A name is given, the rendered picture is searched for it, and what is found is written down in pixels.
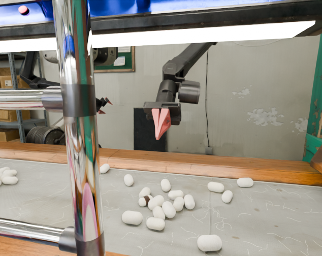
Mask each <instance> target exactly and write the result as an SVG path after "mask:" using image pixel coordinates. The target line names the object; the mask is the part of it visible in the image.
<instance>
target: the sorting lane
mask: <svg viewBox="0 0 322 256"><path fill-rule="evenodd" d="M4 167H9V168H10V170H16V171H17V174H16V175H15V176H13V177H16V178H17V179H18V181H17V183H16V184H13V185H11V184H3V183H1V185H0V217H3V218H9V219H15V220H21V221H27V222H33V223H39V224H44V225H50V226H56V227H62V228H67V227H68V226H74V223H73V212H72V201H71V191H70V181H69V170H68V165H67V164H56V163H45V162H33V161H22V160H15V159H4V158H0V169H1V168H4ZM127 174H130V175H131V176H132V178H133V180H134V183H133V184H132V185H131V186H127V185H126V184H125V182H124V177H125V175H127ZM163 179H167V180H169V182H170V185H171V189H170V190H169V191H168V192H165V191H163V190H162V186H161V181H162V180H163ZM209 182H217V183H221V184H223V186H224V191H223V192H221V193H218V192H214V191H210V190H209V189H208V183H209ZM145 187H148V188H149V189H150V191H151V193H150V195H151V196H152V197H153V198H154V197H156V196H158V195H160V196H163V198H164V200H165V202H166V201H168V202H171V203H172V205H173V203H174V201H175V200H171V199H170V198H169V197H168V194H169V192H170V191H172V190H181V191H182V192H183V199H184V197H185V196H186V195H192V196H193V198H194V202H195V207H194V208H193V209H187V208H186V206H185V203H184V205H183V208H182V210H181V211H176V214H175V216H174V217H173V218H167V217H166V216H165V220H164V222H165V227H164V228H163V229H162V230H154V229H150V228H149V227H148V226H147V224H146V222H147V220H148V218H150V217H154V215H153V211H152V210H150V209H149V207H148V205H147V206H144V207H142V206H140V205H139V199H140V198H139V193H140V192H141V191H142V189H143V188H145ZM101 188H102V204H103V220H104V236H105V251H109V252H115V253H120V254H126V255H131V256H322V187H319V186H307V185H296V184H285V183H274V182H262V181H253V185H252V186H251V187H240V186H239V185H238V184H237V179H227V178H216V177H205V176H193V175H182V174H170V173H159V172H147V171H136V170H125V169H113V168H109V170H108V171H107V172H106V173H104V174H103V173H101ZM226 190H230V191H231V192H232V193H233V197H232V199H231V201H230V202H228V203H225V202H224V201H223V200H222V198H221V197H222V195H223V193H224V192H225V191H226ZM125 211H135V212H140V213H141V214H142V216H143V220H142V222H141V223H140V224H139V225H134V224H129V223H124V222H123V220H122V215H123V213H124V212H125ZM201 235H217V236H218V237H219V238H220V239H221V241H222V247H221V249H220V250H217V251H202V250H200V249H199V247H198V244H197V240H198V238H199V237H200V236H201Z"/></svg>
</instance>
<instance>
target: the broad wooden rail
mask: <svg viewBox="0 0 322 256"><path fill-rule="evenodd" d="M99 156H100V167H101V166H102V165H103V164H108V165H109V166H110V168H113V169H125V170H136V171H147V172H159V173H170V174H182V175H193V176H205V177H216V178H227V179H239V178H251V179H252V180H253V181H262V182H274V183H285V184H296V185H307V186H319V187H322V174H321V173H320V172H319V171H317V170H315V169H314V168H312V167H311V166H310V163H309V162H304V161H288V160H279V159H264V158H249V157H234V156H218V155H203V154H188V153H172V152H157V151H141V150H126V149H111V148H99ZM0 158H4V159H15V160H22V161H33V162H45V163H56V164H68V159H67V149H66V146H64V145H49V144H34V143H18V142H3V141H0Z"/></svg>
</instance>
